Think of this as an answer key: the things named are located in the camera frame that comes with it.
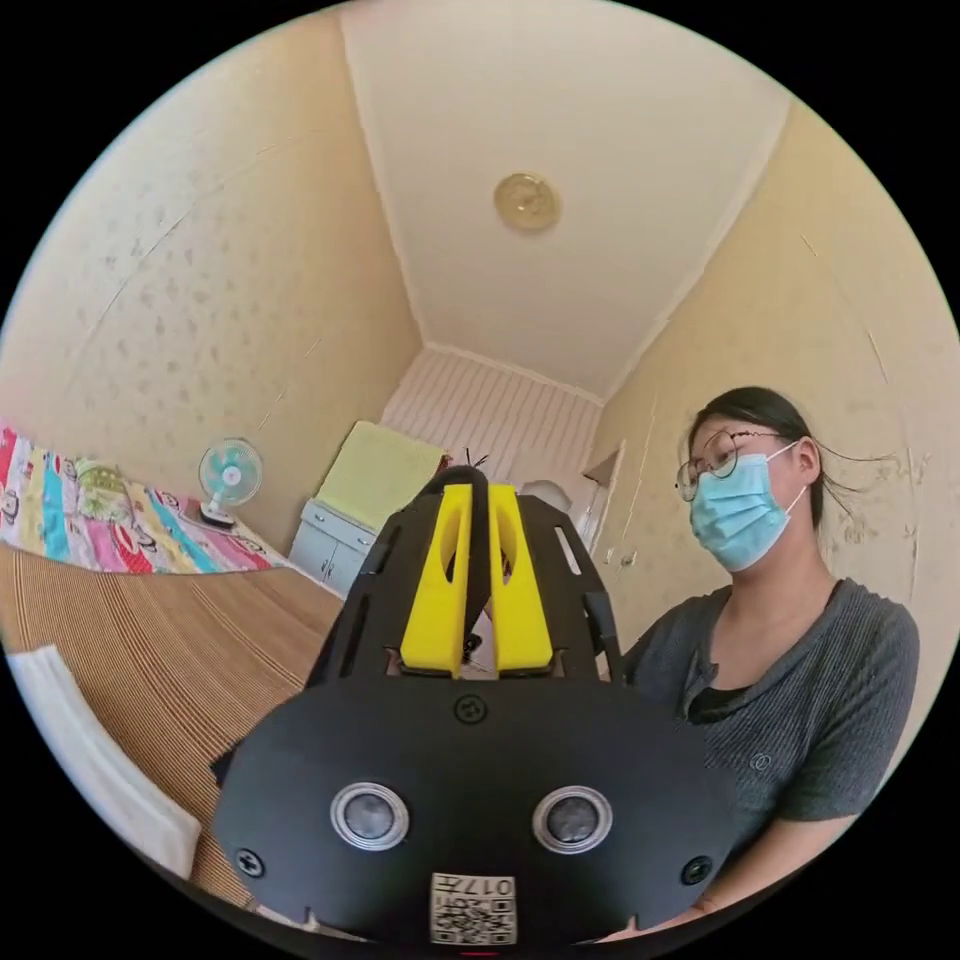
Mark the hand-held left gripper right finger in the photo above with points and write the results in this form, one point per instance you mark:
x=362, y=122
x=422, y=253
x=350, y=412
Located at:
x=521, y=607

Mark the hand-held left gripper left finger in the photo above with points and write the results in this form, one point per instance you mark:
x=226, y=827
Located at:
x=433, y=600

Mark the person's left forearm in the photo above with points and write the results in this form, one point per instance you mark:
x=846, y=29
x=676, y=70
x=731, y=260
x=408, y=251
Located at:
x=787, y=851

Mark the white cupboard with green cloth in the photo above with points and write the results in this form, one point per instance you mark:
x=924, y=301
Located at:
x=352, y=510

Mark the striped curtain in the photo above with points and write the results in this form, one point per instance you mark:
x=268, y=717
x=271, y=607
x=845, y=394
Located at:
x=487, y=412

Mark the small table fan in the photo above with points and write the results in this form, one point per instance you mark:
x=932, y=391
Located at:
x=229, y=474

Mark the bed with woven mat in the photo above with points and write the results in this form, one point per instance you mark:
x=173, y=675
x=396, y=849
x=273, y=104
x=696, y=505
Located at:
x=187, y=637

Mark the person's body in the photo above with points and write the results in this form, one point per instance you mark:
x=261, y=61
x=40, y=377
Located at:
x=780, y=675

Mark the white folded cloth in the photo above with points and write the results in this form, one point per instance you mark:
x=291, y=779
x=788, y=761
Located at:
x=97, y=772

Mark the round ceiling lamp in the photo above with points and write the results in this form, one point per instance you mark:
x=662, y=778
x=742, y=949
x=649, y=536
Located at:
x=527, y=201

